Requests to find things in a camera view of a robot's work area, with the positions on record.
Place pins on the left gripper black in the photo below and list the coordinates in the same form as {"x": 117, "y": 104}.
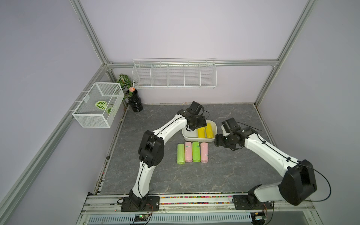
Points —
{"x": 203, "y": 123}

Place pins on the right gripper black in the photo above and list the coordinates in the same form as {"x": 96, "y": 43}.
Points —
{"x": 219, "y": 141}

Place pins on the yellow trash bag roll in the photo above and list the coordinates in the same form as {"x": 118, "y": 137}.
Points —
{"x": 209, "y": 131}
{"x": 201, "y": 132}

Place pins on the white plastic storage box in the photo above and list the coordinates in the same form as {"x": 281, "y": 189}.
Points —
{"x": 192, "y": 136}

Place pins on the pink trash bag roll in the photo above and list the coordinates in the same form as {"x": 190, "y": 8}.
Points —
{"x": 188, "y": 152}
{"x": 204, "y": 148}

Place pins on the bright green roll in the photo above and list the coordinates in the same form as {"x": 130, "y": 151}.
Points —
{"x": 196, "y": 153}

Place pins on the light green roll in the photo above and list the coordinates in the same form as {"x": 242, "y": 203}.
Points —
{"x": 180, "y": 154}

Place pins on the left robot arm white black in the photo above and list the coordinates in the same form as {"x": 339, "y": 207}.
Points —
{"x": 151, "y": 149}

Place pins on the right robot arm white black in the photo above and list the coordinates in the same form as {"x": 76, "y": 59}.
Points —
{"x": 298, "y": 177}

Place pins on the black vase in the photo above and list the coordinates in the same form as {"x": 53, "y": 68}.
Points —
{"x": 135, "y": 101}

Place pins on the green artificial plant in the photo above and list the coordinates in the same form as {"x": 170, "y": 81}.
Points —
{"x": 125, "y": 83}

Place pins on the long white wire shelf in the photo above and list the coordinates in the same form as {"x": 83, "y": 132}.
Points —
{"x": 174, "y": 73}

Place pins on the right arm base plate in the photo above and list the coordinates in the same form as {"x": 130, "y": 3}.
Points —
{"x": 246, "y": 202}

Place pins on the white vented cable duct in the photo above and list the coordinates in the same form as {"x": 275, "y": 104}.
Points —
{"x": 166, "y": 218}

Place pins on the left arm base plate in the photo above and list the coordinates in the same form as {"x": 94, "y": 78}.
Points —
{"x": 140, "y": 203}

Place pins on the white wire basket cube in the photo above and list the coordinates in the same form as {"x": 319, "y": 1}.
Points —
{"x": 100, "y": 105}

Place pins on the aluminium mounting rail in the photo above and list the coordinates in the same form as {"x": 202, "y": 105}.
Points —
{"x": 188, "y": 203}

